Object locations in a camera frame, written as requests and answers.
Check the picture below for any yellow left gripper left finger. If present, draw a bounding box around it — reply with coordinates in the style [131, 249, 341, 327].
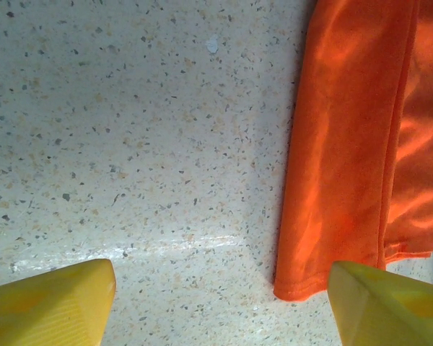
[0, 258, 117, 346]

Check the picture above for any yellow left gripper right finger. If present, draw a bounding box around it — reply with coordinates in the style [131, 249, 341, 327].
[327, 261, 433, 346]

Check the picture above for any orange t-shirt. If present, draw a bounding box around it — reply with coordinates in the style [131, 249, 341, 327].
[273, 0, 433, 303]

